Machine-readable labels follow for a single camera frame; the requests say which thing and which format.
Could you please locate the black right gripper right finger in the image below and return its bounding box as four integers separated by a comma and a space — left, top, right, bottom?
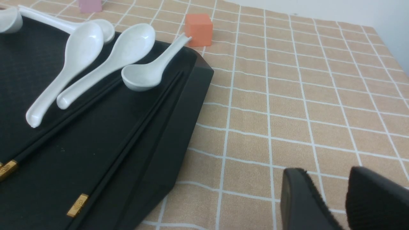
346, 166, 409, 230

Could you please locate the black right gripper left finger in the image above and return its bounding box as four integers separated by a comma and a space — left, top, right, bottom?
280, 168, 343, 230

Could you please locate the checkered beige tablecloth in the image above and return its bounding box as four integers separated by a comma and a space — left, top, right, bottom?
1, 0, 408, 230

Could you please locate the black rectangular tray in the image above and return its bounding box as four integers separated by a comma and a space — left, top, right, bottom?
0, 18, 214, 230

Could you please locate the orange cube block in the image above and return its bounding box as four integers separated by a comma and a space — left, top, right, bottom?
184, 14, 213, 47

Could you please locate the white ceramic spoon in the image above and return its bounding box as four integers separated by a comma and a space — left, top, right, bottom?
56, 23, 155, 110
121, 33, 192, 92
0, 6, 23, 34
18, 5, 115, 44
25, 22, 104, 128

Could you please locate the black chopstick gold band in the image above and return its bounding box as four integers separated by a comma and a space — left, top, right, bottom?
1, 78, 120, 182
65, 71, 184, 230

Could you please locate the pink cube block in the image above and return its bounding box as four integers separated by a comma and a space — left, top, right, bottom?
77, 0, 103, 13

